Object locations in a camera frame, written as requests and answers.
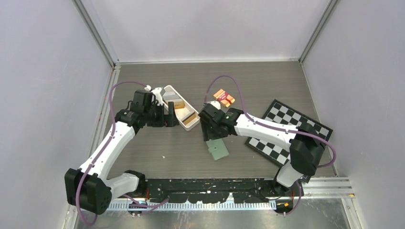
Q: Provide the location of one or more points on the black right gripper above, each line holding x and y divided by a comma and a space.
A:
207, 134

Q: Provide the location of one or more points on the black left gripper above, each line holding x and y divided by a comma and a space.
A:
163, 120

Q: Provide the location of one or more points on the mint green card holder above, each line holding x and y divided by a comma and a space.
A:
217, 149

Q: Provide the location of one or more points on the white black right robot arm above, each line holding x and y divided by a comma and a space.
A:
302, 143

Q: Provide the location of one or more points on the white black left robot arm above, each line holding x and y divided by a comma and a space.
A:
88, 186

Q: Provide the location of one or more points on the gold credit card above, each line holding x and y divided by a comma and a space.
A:
178, 104

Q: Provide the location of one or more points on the grey credit card stack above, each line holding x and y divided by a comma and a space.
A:
170, 95

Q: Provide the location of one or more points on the white rectangular plastic tray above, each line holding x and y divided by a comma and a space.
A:
183, 113

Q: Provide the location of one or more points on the red orange small box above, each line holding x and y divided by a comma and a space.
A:
224, 98

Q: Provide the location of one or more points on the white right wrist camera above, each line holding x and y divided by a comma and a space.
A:
215, 104

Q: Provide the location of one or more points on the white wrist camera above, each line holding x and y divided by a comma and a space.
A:
158, 92
215, 104

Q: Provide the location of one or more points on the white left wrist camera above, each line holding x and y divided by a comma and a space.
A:
158, 92

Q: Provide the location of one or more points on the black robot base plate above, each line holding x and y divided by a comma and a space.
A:
213, 190

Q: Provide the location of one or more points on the aluminium frame rail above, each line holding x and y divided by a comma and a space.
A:
335, 187

